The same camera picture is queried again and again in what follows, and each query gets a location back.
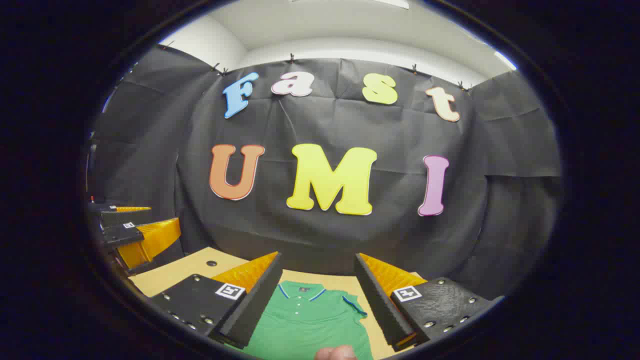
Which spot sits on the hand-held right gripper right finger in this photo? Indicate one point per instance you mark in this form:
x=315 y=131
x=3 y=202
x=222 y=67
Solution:
x=377 y=300

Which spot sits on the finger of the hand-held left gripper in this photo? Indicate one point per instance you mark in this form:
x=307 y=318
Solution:
x=120 y=235
x=120 y=218

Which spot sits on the green T-shirt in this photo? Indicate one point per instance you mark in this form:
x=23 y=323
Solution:
x=300 y=325

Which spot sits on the black backdrop cloth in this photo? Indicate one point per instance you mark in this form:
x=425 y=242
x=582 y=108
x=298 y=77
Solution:
x=350 y=240

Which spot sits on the white ceiling light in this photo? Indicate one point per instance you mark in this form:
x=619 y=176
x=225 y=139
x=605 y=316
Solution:
x=395 y=3
x=505 y=60

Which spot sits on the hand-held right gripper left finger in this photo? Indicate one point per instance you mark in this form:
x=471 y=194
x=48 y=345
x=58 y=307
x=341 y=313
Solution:
x=260 y=295

